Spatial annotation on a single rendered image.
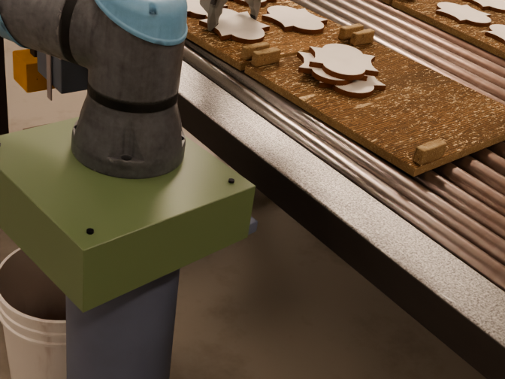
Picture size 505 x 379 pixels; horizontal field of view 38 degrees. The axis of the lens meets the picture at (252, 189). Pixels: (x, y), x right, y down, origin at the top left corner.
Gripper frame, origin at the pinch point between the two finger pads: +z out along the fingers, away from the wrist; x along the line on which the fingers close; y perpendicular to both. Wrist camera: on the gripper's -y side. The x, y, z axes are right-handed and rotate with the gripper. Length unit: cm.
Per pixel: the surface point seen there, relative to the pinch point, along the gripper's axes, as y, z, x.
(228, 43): -5.3, 1.1, 5.6
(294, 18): -1.4, 0.2, -15.4
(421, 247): -67, 4, 22
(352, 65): -28.8, -1.6, -4.1
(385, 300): -12, 96, -63
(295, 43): -10.5, 1.4, -7.6
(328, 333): -12, 95, -37
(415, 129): -47.2, 2.1, -1.0
